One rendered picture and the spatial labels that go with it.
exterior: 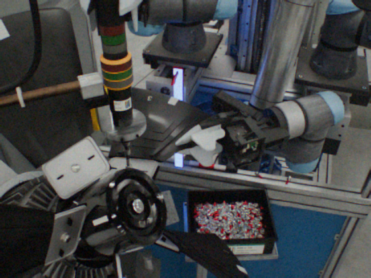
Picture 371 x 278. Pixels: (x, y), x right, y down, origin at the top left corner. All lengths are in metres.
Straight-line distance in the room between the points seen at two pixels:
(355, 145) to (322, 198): 1.59
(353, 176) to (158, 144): 1.90
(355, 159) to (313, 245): 1.33
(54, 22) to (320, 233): 0.99
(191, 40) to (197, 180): 0.46
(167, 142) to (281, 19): 0.35
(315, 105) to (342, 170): 1.72
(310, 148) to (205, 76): 0.60
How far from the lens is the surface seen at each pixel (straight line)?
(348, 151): 2.69
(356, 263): 2.14
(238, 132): 0.75
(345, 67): 1.28
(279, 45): 0.88
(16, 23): 0.68
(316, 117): 0.83
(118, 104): 0.58
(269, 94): 0.91
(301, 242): 1.36
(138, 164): 0.70
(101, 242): 0.59
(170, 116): 0.82
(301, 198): 1.18
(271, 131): 0.78
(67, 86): 0.56
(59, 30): 0.68
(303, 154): 0.90
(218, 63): 1.46
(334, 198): 1.19
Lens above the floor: 1.68
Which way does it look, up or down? 41 degrees down
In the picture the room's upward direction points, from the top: straight up
